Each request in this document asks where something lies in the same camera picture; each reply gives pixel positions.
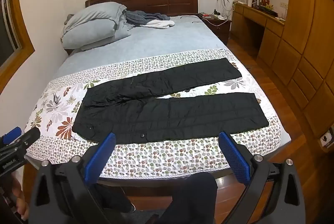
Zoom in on floral white quilt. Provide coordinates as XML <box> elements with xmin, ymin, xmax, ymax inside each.
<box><xmin>24</xmin><ymin>48</ymin><xmax>282</xmax><ymax>180</ymax></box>

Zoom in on black pants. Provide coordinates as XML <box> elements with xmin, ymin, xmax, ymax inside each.
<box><xmin>72</xmin><ymin>58</ymin><xmax>270</xmax><ymax>143</ymax></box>

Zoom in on light wooden wardrobe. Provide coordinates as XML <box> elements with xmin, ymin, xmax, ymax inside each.
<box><xmin>257</xmin><ymin>0</ymin><xmax>334</xmax><ymax>154</ymax></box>

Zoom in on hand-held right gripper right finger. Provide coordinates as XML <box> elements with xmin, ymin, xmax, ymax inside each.
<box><xmin>218</xmin><ymin>131</ymin><xmax>306</xmax><ymax>224</ymax></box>

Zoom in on dark wooden nightstand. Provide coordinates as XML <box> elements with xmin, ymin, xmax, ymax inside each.
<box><xmin>199</xmin><ymin>12</ymin><xmax>232</xmax><ymax>44</ymax></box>

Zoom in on light wooden desk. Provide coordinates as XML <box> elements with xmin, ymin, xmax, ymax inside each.
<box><xmin>231</xmin><ymin>1</ymin><xmax>286</xmax><ymax>58</ymax></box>

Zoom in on folded grey duvet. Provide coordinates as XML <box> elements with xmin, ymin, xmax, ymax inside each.
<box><xmin>61</xmin><ymin>2</ymin><xmax>132</xmax><ymax>51</ymax></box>

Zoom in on grey and white blanket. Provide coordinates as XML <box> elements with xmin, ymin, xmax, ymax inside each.
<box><xmin>125</xmin><ymin>10</ymin><xmax>175</xmax><ymax>29</ymax></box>

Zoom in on person's right leg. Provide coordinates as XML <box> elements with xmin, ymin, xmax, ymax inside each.
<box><xmin>157</xmin><ymin>172</ymin><xmax>218</xmax><ymax>224</ymax></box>

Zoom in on person's left leg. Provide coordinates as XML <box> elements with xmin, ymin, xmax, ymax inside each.
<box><xmin>94</xmin><ymin>182</ymin><xmax>136</xmax><ymax>214</ymax></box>

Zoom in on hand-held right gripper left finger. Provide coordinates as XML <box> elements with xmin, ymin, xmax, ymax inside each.
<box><xmin>28</xmin><ymin>132</ymin><xmax>116</xmax><ymax>224</ymax></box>

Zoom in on person's left hand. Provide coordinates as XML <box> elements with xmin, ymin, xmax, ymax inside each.
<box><xmin>8</xmin><ymin>177</ymin><xmax>30</xmax><ymax>220</ymax></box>

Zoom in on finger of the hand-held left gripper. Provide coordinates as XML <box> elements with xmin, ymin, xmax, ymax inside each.
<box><xmin>14</xmin><ymin>127</ymin><xmax>41</xmax><ymax>155</ymax></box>
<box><xmin>0</xmin><ymin>127</ymin><xmax>22</xmax><ymax>146</ymax></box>

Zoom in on wooden framed window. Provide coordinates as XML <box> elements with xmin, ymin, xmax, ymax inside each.
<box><xmin>0</xmin><ymin>0</ymin><xmax>35</xmax><ymax>91</ymax></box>

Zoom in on grey bed sheet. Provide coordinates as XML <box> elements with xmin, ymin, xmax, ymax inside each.
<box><xmin>51</xmin><ymin>15</ymin><xmax>231</xmax><ymax>84</ymax></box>

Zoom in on person's leg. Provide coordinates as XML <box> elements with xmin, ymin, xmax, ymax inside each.
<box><xmin>157</xmin><ymin>172</ymin><xmax>218</xmax><ymax>224</ymax></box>
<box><xmin>94</xmin><ymin>182</ymin><xmax>136</xmax><ymax>214</ymax></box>

